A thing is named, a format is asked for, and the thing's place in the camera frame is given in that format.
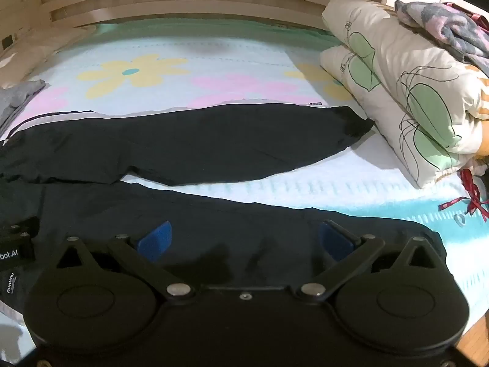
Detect black pants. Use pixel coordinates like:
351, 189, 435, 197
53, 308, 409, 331
0, 105, 447, 314

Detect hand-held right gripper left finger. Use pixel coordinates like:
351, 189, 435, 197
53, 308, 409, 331
55, 221, 195, 299

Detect red ribbon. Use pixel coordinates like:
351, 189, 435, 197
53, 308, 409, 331
437, 167, 489, 223

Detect folded leaf print quilt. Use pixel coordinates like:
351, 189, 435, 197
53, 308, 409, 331
319, 0, 489, 190

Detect grey and pink patterned cloth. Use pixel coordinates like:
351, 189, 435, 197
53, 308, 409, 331
394, 0, 489, 70

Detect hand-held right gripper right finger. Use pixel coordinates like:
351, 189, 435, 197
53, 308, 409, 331
296, 219, 438, 299

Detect floral bed sheet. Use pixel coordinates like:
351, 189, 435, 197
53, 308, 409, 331
0, 22, 489, 316

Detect grey garment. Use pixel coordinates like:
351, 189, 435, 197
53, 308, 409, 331
0, 80, 46, 131

